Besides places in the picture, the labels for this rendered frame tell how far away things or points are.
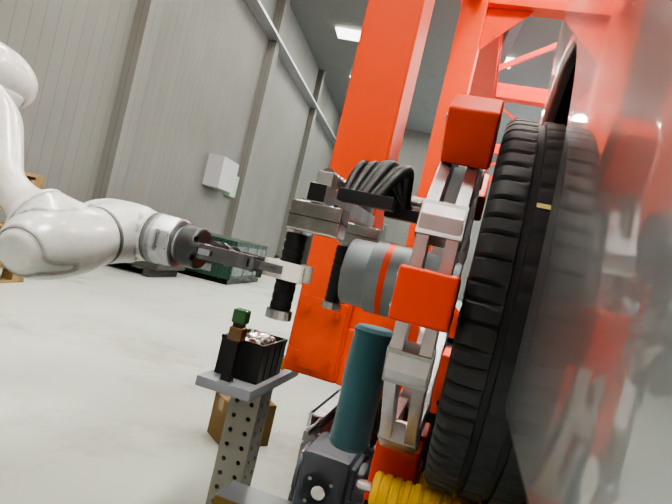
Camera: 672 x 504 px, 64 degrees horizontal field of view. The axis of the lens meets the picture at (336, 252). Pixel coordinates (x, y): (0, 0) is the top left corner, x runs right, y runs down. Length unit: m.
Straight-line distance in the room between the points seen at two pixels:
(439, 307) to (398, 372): 0.15
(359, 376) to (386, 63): 0.88
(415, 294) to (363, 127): 0.93
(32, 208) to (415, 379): 0.61
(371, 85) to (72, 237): 0.97
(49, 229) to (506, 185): 0.64
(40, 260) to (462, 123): 0.64
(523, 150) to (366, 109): 0.81
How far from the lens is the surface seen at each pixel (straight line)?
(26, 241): 0.86
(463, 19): 3.76
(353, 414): 1.16
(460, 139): 0.84
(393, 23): 1.63
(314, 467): 1.37
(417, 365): 0.76
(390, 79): 1.57
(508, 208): 0.73
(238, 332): 1.53
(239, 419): 1.79
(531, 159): 0.79
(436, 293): 0.66
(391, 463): 1.02
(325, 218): 0.86
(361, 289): 0.98
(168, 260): 0.97
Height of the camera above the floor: 0.88
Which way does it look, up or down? level
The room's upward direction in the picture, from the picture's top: 13 degrees clockwise
